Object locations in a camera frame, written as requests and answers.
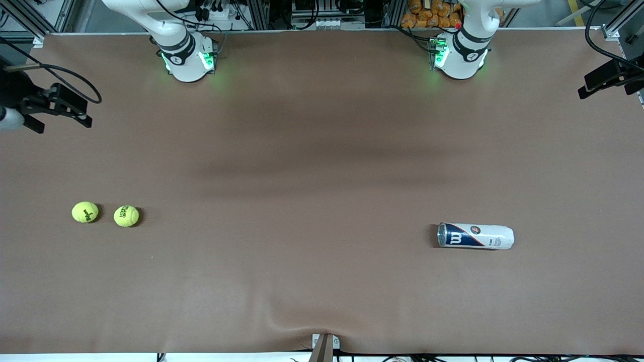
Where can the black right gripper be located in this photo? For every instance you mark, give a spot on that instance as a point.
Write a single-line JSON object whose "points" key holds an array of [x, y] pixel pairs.
{"points": [[16, 89]]}

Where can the yellow tennis ball Wilson print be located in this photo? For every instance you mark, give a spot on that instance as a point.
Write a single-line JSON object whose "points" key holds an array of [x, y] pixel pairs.
{"points": [[84, 212]]}

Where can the yellow tennis ball Roland Garros print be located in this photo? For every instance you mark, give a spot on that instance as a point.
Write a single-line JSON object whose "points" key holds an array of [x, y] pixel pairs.
{"points": [[126, 216]]}

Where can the blue white tennis ball can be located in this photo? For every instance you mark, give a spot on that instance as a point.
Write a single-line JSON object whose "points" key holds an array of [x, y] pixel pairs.
{"points": [[478, 236]]}

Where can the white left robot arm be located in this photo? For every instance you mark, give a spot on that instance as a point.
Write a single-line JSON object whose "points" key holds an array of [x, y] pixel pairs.
{"points": [[463, 65]]}

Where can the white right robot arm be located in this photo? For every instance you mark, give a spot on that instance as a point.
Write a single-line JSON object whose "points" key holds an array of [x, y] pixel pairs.
{"points": [[186, 65]]}

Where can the orange packaged goods pile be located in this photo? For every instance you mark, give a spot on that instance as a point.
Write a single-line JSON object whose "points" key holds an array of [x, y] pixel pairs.
{"points": [[427, 15]]}

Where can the white power strip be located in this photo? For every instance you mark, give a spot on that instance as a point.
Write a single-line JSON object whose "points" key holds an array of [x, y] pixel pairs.
{"points": [[221, 12]]}

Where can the white terminal strip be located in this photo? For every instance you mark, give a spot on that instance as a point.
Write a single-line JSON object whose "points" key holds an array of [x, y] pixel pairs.
{"points": [[332, 23]]}

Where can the brown table mat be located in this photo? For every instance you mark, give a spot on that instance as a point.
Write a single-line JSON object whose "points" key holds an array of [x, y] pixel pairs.
{"points": [[322, 251]]}

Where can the aluminium frame profile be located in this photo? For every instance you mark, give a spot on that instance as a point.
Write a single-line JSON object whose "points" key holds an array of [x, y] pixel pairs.
{"points": [[611, 32], [38, 41]]}

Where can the aluminium frame post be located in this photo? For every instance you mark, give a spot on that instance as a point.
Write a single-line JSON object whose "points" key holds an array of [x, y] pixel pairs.
{"points": [[259, 15], [392, 12]]}

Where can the grey metal clamp bracket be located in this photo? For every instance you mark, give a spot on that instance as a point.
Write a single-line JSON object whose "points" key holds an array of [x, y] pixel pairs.
{"points": [[324, 347]]}

